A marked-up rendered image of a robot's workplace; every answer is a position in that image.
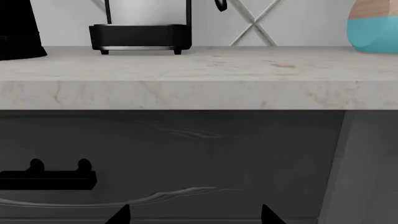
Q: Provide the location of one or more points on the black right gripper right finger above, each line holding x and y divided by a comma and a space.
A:
270, 216

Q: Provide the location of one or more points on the dark grey cabinet drawer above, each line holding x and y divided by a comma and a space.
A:
174, 163

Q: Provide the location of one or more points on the black coffee machine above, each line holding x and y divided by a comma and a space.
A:
140, 37

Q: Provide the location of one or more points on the black hanging utensil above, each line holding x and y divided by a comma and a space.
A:
220, 5

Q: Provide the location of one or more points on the teal and wood vase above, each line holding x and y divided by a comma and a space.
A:
374, 30

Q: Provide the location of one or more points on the black electric kettle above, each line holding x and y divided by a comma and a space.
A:
18, 30

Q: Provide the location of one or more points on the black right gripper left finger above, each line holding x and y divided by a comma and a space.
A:
122, 216

